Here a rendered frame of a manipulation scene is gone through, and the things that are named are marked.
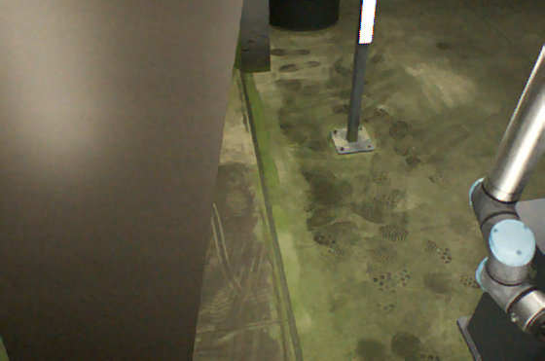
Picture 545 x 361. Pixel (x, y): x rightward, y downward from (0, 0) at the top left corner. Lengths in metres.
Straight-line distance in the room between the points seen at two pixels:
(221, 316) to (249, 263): 0.26
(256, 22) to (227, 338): 1.89
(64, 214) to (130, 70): 0.26
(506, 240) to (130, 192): 0.76
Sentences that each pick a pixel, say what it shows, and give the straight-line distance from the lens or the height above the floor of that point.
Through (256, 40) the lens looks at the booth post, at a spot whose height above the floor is 0.24.
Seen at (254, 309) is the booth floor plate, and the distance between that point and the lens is 1.84.
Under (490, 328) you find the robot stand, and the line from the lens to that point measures 1.75.
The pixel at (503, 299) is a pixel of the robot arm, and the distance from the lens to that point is 1.19.
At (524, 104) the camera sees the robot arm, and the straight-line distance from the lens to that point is 1.03.
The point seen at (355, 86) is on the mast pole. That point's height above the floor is 0.37.
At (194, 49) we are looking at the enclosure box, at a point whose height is 1.35.
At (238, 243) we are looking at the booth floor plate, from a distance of 2.03.
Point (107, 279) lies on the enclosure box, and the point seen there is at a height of 0.96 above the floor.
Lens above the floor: 1.61
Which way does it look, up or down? 40 degrees down
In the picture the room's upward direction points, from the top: 1 degrees counter-clockwise
